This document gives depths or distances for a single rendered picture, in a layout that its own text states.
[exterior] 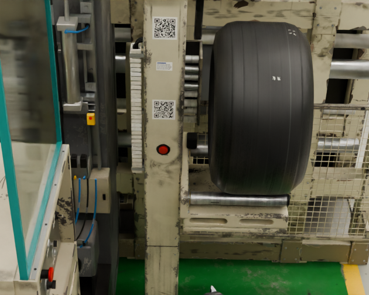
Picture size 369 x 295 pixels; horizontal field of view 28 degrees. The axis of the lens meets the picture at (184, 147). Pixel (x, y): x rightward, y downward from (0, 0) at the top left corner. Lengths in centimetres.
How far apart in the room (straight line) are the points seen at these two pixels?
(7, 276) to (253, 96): 91
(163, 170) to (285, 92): 56
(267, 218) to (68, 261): 70
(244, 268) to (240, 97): 152
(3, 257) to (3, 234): 8
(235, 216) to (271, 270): 109
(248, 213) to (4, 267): 103
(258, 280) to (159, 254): 86
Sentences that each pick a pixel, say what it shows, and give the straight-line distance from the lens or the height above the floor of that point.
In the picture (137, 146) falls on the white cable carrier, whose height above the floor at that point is 106.
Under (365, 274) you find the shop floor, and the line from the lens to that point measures 366.
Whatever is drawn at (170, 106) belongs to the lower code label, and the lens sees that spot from 238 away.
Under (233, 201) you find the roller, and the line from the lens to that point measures 251.
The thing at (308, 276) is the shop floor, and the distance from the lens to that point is 359.
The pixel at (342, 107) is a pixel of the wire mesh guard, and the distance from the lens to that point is 292.
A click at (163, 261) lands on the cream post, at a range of 281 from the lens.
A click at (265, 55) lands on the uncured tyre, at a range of 226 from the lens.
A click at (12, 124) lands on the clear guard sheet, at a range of 154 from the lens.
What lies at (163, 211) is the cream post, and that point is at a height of 79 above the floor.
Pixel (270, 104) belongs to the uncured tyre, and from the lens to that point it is 220.
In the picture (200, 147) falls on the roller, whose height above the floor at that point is 92.
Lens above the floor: 249
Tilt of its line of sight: 35 degrees down
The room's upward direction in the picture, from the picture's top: 2 degrees clockwise
